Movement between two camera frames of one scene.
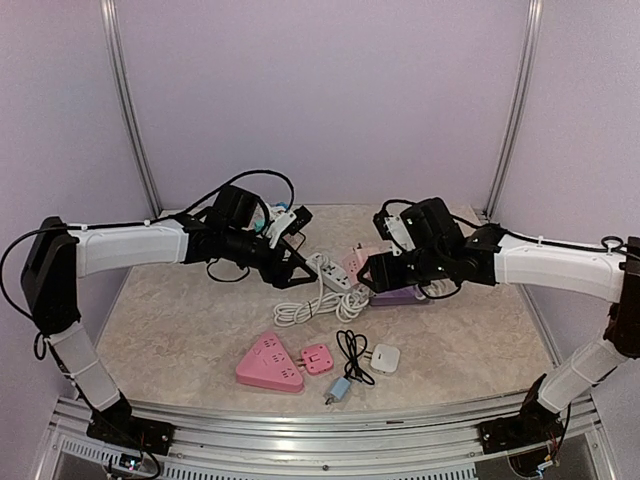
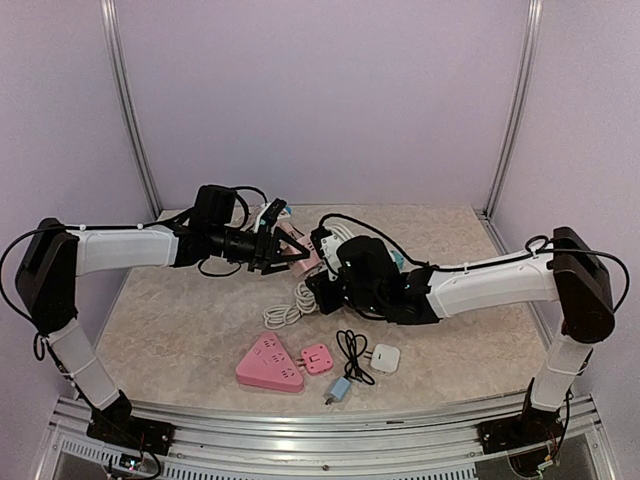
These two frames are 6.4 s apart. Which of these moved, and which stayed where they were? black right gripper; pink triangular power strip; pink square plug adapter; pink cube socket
Moved: pink cube socket; black right gripper
Stayed: pink triangular power strip; pink square plug adapter
